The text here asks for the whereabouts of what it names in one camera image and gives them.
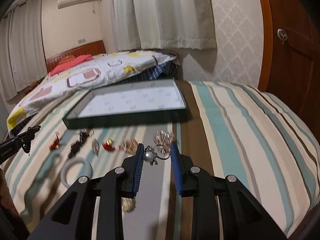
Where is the silver rhinestone brooch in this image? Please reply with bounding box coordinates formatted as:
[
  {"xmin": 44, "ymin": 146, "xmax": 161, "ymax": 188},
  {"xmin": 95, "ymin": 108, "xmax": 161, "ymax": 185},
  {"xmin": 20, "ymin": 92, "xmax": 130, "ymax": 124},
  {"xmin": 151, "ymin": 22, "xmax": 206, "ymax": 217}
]
[{"xmin": 92, "ymin": 139, "xmax": 100, "ymax": 156}]

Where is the red knot gold charm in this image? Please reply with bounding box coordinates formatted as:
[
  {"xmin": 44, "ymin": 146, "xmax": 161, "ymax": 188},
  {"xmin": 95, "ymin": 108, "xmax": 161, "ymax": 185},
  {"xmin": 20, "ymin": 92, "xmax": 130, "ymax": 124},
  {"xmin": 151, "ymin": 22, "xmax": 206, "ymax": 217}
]
[{"xmin": 49, "ymin": 132, "xmax": 61, "ymax": 152}]

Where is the wooden door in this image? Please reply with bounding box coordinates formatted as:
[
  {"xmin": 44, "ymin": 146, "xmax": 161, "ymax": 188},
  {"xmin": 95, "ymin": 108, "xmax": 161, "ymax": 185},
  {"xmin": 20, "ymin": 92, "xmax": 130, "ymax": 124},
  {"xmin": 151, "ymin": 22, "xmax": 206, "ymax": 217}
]
[{"xmin": 258, "ymin": 0, "xmax": 319, "ymax": 139}]

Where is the wall power socket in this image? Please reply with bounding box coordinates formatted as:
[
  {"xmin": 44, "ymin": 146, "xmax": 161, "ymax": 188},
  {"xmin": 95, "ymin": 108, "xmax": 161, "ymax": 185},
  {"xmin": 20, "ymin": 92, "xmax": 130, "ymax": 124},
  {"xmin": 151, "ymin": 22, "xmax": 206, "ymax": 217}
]
[{"xmin": 78, "ymin": 38, "xmax": 86, "ymax": 44}]

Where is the black bead tassel strand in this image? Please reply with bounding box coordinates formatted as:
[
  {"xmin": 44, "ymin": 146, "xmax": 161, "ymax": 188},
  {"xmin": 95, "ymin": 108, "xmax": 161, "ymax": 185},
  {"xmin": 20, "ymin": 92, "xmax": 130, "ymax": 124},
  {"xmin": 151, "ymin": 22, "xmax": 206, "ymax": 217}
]
[{"xmin": 68, "ymin": 129, "xmax": 94, "ymax": 159}]

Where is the white patterned quilt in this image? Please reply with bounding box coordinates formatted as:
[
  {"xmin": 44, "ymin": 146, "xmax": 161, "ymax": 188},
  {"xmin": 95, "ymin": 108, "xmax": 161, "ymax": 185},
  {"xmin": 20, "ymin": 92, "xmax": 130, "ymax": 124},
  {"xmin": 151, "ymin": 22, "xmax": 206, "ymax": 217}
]
[{"xmin": 7, "ymin": 50, "xmax": 180, "ymax": 136}]

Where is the white jade bangle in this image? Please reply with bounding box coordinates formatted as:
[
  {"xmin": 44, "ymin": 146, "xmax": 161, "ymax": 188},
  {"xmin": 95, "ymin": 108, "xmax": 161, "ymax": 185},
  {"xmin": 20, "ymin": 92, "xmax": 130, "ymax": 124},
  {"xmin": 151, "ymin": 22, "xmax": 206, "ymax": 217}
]
[{"xmin": 60, "ymin": 158, "xmax": 93, "ymax": 189}]

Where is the wooden headboard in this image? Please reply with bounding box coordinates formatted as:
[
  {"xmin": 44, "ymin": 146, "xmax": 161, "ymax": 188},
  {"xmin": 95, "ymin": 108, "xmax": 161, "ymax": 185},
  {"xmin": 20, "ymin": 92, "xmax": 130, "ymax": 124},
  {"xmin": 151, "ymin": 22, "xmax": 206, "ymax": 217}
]
[{"xmin": 46, "ymin": 40, "xmax": 106, "ymax": 73}]

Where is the green shallow cardboard box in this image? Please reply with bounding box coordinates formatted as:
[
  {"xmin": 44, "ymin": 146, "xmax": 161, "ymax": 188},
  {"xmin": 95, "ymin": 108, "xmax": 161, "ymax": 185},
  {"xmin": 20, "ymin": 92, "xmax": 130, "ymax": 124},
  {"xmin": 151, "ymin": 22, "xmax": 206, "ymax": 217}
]
[{"xmin": 63, "ymin": 79, "xmax": 188, "ymax": 129}]

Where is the red pillow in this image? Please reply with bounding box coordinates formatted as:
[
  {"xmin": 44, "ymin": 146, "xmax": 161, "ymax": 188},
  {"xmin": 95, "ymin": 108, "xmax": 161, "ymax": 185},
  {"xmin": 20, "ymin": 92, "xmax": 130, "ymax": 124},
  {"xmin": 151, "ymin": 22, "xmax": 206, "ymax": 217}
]
[{"xmin": 49, "ymin": 54, "xmax": 94, "ymax": 76}]

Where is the gold rhinestone pendant brooch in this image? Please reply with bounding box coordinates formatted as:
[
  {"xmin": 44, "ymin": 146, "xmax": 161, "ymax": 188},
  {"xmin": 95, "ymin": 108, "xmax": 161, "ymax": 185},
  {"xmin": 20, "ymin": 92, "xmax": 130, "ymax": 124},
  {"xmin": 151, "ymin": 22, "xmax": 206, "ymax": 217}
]
[{"xmin": 118, "ymin": 138, "xmax": 138, "ymax": 156}]

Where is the cream pearl bracelet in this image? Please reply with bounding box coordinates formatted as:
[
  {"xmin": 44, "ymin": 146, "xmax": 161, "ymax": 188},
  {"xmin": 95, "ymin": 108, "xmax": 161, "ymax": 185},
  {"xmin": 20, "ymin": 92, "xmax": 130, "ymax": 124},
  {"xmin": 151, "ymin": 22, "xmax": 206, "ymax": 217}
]
[{"xmin": 121, "ymin": 196, "xmax": 136, "ymax": 214}]

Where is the rose gold flower brooch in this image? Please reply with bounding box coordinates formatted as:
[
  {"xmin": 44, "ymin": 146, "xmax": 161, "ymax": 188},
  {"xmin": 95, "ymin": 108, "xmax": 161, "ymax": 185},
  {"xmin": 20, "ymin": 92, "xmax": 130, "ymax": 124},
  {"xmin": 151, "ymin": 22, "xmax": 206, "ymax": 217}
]
[{"xmin": 153, "ymin": 130, "xmax": 175, "ymax": 155}]

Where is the blue plaid blanket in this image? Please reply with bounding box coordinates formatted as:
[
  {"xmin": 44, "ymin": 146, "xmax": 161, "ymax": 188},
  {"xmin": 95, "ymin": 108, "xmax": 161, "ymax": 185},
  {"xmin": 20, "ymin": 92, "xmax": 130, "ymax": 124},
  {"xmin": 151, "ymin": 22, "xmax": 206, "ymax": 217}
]
[{"xmin": 121, "ymin": 61, "xmax": 179, "ymax": 83}]

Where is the left side curtain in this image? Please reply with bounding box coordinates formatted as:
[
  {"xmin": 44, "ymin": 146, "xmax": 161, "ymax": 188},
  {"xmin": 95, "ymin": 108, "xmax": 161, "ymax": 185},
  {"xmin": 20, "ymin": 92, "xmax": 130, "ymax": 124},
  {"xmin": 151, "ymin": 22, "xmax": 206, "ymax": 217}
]
[{"xmin": 1, "ymin": 0, "xmax": 48, "ymax": 101}]

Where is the pearl flower ring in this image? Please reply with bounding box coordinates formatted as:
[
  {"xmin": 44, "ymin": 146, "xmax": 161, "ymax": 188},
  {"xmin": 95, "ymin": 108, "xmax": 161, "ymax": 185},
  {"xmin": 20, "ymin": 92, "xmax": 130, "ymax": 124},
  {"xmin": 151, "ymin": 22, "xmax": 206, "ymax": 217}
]
[{"xmin": 143, "ymin": 144, "xmax": 171, "ymax": 167}]

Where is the cream window curtain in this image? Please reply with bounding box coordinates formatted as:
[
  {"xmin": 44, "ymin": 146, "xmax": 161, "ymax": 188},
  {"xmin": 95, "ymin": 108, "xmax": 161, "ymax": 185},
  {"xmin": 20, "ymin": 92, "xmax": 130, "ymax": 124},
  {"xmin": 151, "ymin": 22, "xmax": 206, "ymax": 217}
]
[{"xmin": 109, "ymin": 0, "xmax": 216, "ymax": 51}]

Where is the striped bed cover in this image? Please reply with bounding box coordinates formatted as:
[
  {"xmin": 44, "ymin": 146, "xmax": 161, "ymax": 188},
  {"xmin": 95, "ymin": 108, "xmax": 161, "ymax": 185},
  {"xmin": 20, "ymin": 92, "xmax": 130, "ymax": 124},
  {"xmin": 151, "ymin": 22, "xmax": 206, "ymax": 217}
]
[{"xmin": 2, "ymin": 81, "xmax": 319, "ymax": 239}]

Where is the silver door lock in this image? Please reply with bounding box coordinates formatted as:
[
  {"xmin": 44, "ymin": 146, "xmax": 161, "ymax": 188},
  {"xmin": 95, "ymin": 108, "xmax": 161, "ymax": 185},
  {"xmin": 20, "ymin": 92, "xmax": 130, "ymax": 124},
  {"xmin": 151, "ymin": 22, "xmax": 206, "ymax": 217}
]
[{"xmin": 277, "ymin": 29, "xmax": 288, "ymax": 44}]

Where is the red tassel gold charm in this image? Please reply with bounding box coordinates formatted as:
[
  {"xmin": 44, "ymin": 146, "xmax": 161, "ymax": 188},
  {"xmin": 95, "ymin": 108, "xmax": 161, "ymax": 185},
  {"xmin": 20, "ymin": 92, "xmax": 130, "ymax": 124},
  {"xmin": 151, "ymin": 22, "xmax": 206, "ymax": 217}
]
[{"xmin": 102, "ymin": 138, "xmax": 116, "ymax": 152}]

